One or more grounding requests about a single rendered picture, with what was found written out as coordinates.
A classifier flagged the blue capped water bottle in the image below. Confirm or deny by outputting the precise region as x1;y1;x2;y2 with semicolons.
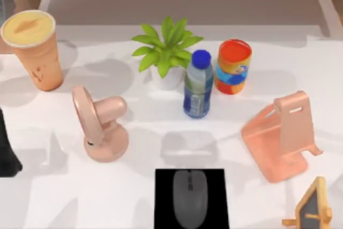
183;49;214;120

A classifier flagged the green plant in white pot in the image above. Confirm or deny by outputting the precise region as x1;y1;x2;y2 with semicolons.
131;16;204;91

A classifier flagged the orange and blue can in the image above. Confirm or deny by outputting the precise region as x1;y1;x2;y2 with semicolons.
214;39;252;95

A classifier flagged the pink desk fan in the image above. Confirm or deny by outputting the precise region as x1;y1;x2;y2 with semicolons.
71;85;130;163

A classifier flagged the black mouse pad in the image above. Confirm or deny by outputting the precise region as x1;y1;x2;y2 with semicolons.
154;168;230;229

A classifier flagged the grey computer mouse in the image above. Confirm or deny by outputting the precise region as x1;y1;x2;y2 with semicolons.
172;169;210;228

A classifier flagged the pink phone stand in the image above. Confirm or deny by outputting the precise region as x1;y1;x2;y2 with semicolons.
240;90;324;183

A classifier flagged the orange paper cup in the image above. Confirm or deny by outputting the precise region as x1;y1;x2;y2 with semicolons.
0;10;64;92

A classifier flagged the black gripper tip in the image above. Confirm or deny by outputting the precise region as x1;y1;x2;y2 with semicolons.
0;108;23;178

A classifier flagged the wooden framed blackboard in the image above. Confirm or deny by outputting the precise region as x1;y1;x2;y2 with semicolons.
281;176;333;229

